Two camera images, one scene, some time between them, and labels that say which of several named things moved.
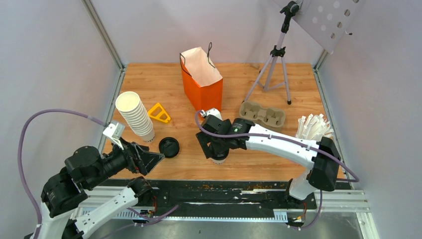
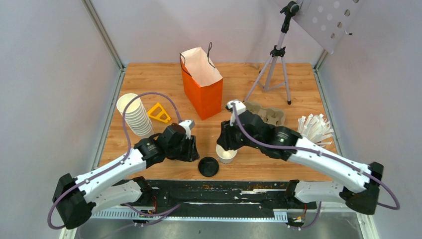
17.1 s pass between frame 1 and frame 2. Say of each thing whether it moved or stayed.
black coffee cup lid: moved
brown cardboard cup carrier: stayed
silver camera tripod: stayed
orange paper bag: stayed
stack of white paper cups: stayed
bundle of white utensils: stayed
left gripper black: moved
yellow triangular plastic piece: stayed
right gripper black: moved
